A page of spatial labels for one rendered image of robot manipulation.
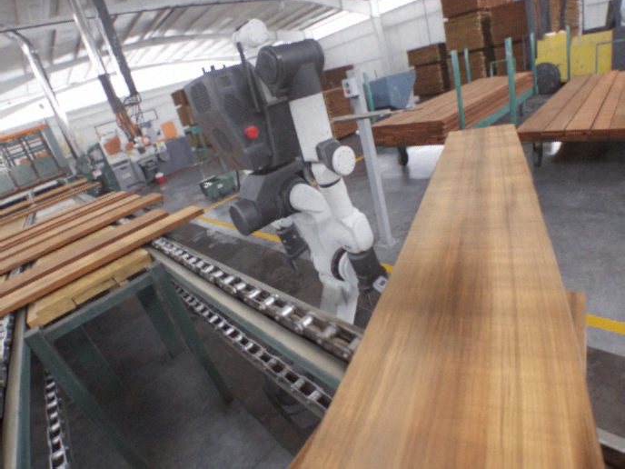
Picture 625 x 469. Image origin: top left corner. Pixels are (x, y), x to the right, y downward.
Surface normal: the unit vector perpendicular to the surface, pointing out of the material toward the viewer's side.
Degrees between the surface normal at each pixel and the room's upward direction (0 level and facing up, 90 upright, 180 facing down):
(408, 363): 0
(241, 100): 90
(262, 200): 90
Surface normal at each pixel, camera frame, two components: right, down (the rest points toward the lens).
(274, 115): 0.64, 0.32
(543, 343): -0.26, -0.89
